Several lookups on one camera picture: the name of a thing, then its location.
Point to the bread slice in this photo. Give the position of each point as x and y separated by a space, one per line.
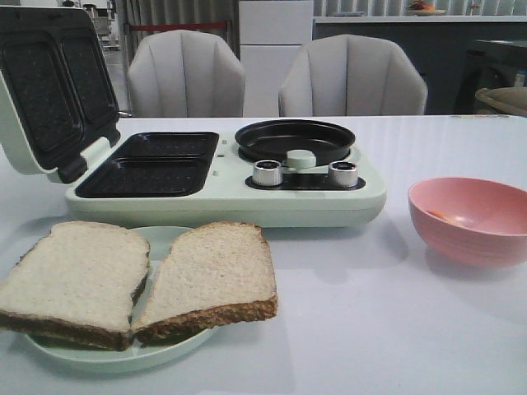
213 275
78 284

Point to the orange shrimp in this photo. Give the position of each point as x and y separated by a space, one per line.
453 219

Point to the pink plastic bowl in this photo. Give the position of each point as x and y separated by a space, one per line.
497 235

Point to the mint green breakfast maker lid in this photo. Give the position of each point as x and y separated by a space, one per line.
58 107

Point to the mint green breakfast maker base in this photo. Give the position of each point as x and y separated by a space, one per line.
193 178

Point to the left silver control knob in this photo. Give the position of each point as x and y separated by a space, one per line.
267 173

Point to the silver control knob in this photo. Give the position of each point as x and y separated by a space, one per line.
267 173
343 174

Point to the right silver control knob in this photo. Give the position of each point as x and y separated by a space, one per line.
343 174

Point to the black round frying pan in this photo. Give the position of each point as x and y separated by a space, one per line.
272 140

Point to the right beige upholstered chair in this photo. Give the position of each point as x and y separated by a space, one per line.
352 75

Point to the beige upholstered chair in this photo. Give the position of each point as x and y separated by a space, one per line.
352 75
186 74

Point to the left beige upholstered chair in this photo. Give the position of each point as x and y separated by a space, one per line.
186 74

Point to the white cabinet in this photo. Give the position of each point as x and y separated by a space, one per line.
271 32

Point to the dark grey counter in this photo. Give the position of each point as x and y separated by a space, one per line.
443 49

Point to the mint green round plate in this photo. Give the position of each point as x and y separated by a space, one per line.
139 355

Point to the fruit plate on counter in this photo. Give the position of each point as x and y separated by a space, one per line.
422 8

